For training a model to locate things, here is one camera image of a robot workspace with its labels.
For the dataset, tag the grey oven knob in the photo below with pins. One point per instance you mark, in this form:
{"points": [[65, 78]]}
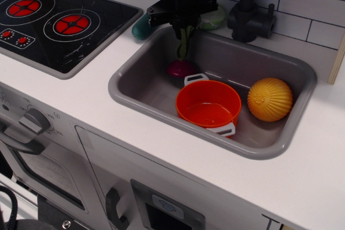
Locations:
{"points": [[35, 121]]}

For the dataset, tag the orange toy pot white handles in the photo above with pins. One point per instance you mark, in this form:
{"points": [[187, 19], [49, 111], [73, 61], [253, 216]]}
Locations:
{"points": [[210, 104]]}

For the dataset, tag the grey plastic sink basin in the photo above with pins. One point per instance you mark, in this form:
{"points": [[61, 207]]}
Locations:
{"points": [[143, 84]]}

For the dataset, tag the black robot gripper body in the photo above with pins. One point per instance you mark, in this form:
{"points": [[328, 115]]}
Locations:
{"points": [[179, 13]]}

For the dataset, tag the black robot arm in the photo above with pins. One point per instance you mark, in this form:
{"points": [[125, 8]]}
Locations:
{"points": [[180, 14]]}

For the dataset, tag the dark grey cabinet handle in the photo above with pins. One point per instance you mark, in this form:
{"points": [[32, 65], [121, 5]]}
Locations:
{"points": [[112, 199]]}

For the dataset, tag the oven door with window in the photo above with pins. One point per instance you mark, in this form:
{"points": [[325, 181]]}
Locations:
{"points": [[45, 164]]}

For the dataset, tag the light green toy cabbage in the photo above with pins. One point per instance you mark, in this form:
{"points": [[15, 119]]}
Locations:
{"points": [[211, 20]]}

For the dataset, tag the black toy stove top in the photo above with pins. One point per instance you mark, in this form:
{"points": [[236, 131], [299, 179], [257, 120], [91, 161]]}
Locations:
{"points": [[60, 37]]}

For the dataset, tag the black toy faucet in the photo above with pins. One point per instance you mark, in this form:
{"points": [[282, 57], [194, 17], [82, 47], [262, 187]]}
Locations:
{"points": [[247, 22]]}

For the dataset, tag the dark green toy cucumber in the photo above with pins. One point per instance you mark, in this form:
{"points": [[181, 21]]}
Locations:
{"points": [[141, 30]]}

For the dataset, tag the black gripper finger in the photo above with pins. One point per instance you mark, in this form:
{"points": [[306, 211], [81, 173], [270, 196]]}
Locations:
{"points": [[189, 31], [177, 28]]}

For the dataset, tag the yellow ribbed toy ball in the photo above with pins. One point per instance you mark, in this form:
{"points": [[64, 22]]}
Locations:
{"points": [[270, 99]]}

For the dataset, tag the grey dishwasher control panel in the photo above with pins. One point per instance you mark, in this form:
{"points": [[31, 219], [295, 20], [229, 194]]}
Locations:
{"points": [[158, 211]]}

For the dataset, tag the wooden side panel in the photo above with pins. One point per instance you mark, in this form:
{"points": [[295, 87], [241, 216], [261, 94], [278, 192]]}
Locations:
{"points": [[338, 62]]}

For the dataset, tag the purple toy beet green leaves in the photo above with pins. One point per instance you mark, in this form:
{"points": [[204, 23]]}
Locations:
{"points": [[181, 67]]}

